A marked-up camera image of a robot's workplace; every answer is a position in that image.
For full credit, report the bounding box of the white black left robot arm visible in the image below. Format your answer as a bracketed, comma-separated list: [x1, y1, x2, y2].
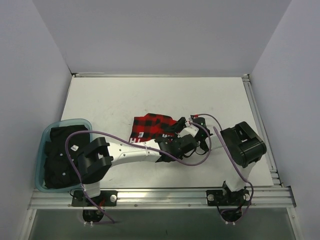
[77, 134, 198, 206]

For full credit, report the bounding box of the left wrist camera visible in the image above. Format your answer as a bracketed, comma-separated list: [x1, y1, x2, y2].
[177, 125, 199, 138]

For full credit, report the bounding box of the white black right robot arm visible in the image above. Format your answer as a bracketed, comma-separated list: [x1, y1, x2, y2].
[167, 113, 267, 205]

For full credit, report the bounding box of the red black plaid shirt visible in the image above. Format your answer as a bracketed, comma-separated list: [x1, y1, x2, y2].
[129, 113, 177, 143]

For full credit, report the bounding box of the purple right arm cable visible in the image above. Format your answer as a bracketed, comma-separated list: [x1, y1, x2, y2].
[189, 113, 256, 225]

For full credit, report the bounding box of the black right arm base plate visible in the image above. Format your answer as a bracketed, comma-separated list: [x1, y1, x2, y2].
[206, 189, 250, 207]

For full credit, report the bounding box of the aluminium front rail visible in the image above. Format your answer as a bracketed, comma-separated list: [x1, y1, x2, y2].
[28, 186, 296, 210]

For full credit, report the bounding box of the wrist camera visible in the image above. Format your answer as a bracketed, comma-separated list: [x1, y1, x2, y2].
[189, 114, 208, 131]
[177, 125, 199, 138]

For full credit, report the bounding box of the black clothing in bin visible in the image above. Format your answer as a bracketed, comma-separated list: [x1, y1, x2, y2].
[44, 124, 88, 189]

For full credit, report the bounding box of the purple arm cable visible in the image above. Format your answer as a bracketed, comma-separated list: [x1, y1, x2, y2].
[189, 113, 256, 225]
[64, 126, 220, 224]

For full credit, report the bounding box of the teal plastic bin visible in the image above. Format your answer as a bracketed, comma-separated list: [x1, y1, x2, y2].
[35, 118, 93, 193]

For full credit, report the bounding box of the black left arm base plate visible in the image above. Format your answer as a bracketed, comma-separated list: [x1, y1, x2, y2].
[71, 190, 118, 207]

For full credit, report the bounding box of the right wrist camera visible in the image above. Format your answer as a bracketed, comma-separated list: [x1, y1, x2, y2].
[189, 114, 208, 131]

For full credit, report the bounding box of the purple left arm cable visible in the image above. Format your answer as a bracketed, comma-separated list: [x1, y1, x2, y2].
[64, 126, 220, 224]

